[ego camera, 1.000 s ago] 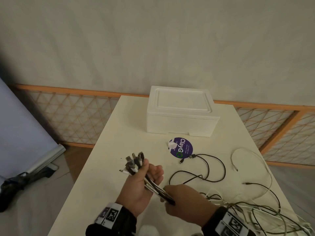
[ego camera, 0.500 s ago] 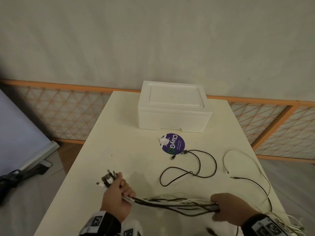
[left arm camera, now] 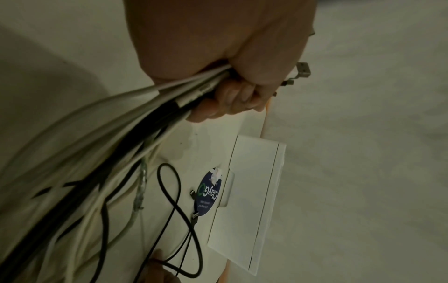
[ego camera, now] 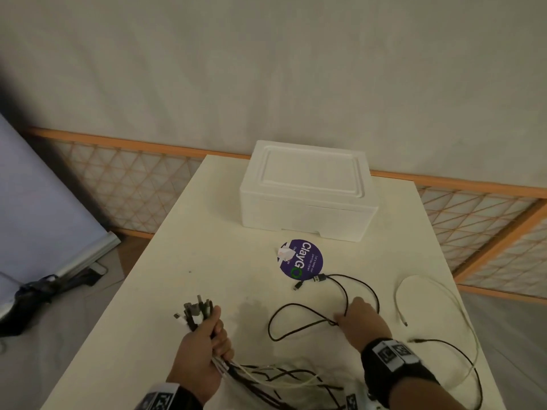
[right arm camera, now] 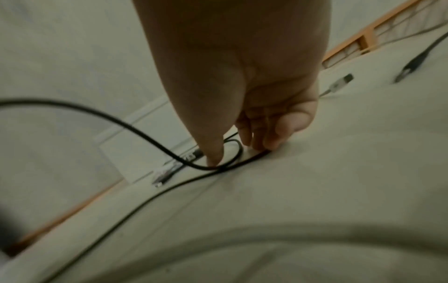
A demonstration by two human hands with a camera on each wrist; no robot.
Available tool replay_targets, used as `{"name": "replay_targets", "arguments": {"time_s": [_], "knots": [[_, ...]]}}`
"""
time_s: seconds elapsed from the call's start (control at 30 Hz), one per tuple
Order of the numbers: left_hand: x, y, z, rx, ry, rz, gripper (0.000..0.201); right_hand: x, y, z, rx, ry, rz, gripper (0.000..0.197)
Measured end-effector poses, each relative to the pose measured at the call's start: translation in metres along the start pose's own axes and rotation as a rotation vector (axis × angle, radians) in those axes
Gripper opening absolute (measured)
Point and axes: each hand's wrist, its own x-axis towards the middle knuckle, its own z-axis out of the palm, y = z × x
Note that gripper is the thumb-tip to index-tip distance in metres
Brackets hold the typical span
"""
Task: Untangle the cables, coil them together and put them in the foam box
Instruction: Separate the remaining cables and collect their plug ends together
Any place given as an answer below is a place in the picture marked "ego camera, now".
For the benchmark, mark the purple round sticker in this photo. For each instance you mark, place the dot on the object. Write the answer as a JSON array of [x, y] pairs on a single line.
[[307, 260]]

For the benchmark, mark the white roll-up screen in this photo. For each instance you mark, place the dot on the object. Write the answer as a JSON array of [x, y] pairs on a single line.
[[38, 217]]

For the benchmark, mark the person's right forearm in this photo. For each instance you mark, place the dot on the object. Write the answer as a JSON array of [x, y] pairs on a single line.
[[427, 397]]

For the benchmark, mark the person's left hand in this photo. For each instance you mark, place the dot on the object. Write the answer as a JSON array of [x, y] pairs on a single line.
[[194, 358]]

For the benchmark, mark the orange wooden lattice panel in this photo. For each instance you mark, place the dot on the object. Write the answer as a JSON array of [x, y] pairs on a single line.
[[128, 179], [508, 260]]

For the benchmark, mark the person's right hand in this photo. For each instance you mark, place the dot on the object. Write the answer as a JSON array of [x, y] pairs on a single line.
[[363, 326]]

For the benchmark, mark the black stand base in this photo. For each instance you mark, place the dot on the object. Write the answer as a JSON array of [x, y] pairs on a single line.
[[38, 294]]

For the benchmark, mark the person's right fingers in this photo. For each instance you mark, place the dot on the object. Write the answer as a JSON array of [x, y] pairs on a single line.
[[348, 313]]

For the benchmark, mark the person's left thumb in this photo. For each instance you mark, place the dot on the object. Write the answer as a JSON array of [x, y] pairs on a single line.
[[213, 319]]

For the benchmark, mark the crumpled white paper scrap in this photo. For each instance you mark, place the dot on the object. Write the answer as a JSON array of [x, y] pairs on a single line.
[[285, 254]]

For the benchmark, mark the white foam box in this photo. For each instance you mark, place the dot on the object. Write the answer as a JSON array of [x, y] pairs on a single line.
[[307, 192]]

